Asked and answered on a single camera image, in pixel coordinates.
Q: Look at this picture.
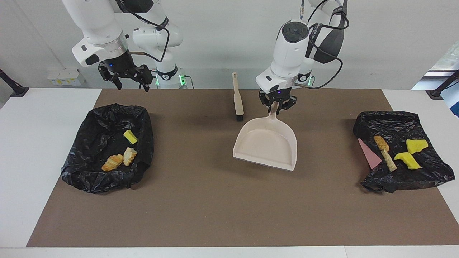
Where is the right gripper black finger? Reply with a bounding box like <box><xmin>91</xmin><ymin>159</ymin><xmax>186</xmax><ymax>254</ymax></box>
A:
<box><xmin>106</xmin><ymin>72</ymin><xmax>123</xmax><ymax>90</ymax></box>
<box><xmin>139</xmin><ymin>75</ymin><xmax>154</xmax><ymax>92</ymax></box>

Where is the beige hand brush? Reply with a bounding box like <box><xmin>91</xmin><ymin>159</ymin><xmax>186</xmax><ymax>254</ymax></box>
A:
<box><xmin>232</xmin><ymin>72</ymin><xmax>245</xmax><ymax>122</ymax></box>

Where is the beige plastic dustpan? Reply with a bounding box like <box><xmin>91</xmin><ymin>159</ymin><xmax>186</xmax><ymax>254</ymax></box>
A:
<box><xmin>233</xmin><ymin>102</ymin><xmax>298</xmax><ymax>171</ymax></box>

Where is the small yellow sponge piece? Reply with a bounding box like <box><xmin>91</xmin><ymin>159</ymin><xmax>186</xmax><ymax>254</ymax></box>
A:
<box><xmin>123</xmin><ymin>130</ymin><xmax>139</xmax><ymax>145</ymax></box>

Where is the pale bread chunk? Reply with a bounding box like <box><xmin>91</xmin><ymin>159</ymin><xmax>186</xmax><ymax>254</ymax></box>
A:
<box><xmin>381</xmin><ymin>149</ymin><xmax>398</xmax><ymax>172</ymax></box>
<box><xmin>123</xmin><ymin>147</ymin><xmax>138</xmax><ymax>166</ymax></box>

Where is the orange toy croissant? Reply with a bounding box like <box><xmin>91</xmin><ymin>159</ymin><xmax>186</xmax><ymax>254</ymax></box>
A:
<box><xmin>101</xmin><ymin>154</ymin><xmax>124</xmax><ymax>172</ymax></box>

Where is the brown bread roll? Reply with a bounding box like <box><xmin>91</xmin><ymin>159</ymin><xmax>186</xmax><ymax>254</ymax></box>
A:
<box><xmin>373</xmin><ymin>135</ymin><xmax>390</xmax><ymax>152</ymax></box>

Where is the yellow and green sponge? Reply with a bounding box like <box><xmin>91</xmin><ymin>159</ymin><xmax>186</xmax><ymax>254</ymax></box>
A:
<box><xmin>394</xmin><ymin>152</ymin><xmax>422</xmax><ymax>171</ymax></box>

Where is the open black trash bag bin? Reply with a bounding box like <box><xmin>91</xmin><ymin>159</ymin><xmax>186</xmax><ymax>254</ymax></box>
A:
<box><xmin>60</xmin><ymin>103</ymin><xmax>155</xmax><ymax>194</ymax></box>

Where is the pink bin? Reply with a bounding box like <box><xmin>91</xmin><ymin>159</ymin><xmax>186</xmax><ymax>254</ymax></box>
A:
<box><xmin>358</xmin><ymin>138</ymin><xmax>383</xmax><ymax>170</ymax></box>

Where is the crumpled black trash bag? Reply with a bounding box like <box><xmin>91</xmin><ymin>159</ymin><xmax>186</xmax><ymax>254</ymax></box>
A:
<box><xmin>353</xmin><ymin>111</ymin><xmax>455</xmax><ymax>194</ymax></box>

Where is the black clamp stand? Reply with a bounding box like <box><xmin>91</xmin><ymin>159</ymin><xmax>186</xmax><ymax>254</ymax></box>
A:
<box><xmin>0</xmin><ymin>68</ymin><xmax>30</xmax><ymax>98</ymax></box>
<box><xmin>426</xmin><ymin>69</ymin><xmax>459</xmax><ymax>100</ymax></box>

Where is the brown table mat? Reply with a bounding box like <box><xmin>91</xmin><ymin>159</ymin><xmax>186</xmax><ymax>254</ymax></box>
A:
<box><xmin>26</xmin><ymin>89</ymin><xmax>459</xmax><ymax>248</ymax></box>

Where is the white wall socket box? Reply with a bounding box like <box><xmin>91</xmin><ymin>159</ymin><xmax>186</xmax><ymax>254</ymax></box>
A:
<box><xmin>47</xmin><ymin>68</ymin><xmax>86</xmax><ymax>86</ymax></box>

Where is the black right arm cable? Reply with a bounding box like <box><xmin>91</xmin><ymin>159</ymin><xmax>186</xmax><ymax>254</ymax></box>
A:
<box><xmin>117</xmin><ymin>0</ymin><xmax>171</xmax><ymax>63</ymax></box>

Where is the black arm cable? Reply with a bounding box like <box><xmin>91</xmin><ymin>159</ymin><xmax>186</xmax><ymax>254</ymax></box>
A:
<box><xmin>117</xmin><ymin>0</ymin><xmax>171</xmax><ymax>63</ymax></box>
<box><xmin>299</xmin><ymin>0</ymin><xmax>350</xmax><ymax>90</ymax></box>

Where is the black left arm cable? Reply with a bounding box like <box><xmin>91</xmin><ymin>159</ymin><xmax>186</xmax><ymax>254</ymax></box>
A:
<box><xmin>299</xmin><ymin>0</ymin><xmax>350</xmax><ymax>90</ymax></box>

